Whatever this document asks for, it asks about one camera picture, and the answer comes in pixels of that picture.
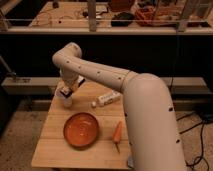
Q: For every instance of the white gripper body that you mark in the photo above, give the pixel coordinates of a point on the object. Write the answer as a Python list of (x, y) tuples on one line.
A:
[(66, 91)]

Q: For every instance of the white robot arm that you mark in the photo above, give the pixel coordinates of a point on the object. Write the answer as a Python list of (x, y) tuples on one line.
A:
[(148, 108)]

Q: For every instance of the orange ceramic bowl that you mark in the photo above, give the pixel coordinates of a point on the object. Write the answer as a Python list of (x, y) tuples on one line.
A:
[(81, 130)]

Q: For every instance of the white plastic bottle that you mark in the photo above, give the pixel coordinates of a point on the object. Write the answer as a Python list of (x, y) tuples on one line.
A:
[(106, 99)]

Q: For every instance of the wooden table board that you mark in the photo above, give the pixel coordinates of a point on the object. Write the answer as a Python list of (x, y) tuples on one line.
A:
[(54, 152)]

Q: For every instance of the orange toy carrot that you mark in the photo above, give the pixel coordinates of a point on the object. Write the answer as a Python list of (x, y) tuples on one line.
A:
[(117, 135)]

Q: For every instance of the black object on bench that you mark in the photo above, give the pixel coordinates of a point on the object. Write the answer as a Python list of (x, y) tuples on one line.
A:
[(122, 19)]

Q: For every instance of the red box on bench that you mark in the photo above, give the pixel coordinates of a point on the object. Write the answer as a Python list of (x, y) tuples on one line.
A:
[(149, 17)]

